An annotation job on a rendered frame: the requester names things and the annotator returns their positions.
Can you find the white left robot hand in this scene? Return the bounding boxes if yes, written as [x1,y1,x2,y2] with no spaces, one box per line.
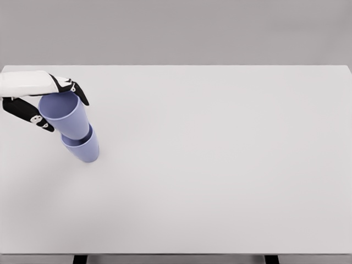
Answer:
[0,70,90,133]

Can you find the lavender plastic cup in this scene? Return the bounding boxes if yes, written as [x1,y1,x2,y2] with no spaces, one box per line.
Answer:
[60,124,100,164]
[38,91,90,140]

